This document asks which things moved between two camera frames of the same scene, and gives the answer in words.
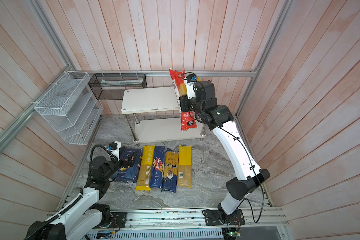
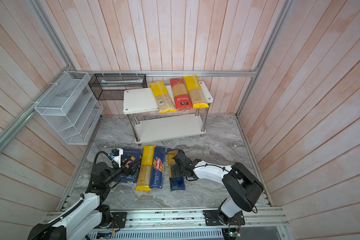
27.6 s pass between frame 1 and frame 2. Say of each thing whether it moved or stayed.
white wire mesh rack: stayed
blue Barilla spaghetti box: stayed
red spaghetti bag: moved
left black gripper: moved
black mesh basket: stayed
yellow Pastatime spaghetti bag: stayed
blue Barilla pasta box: stayed
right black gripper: moved
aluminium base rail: stayed
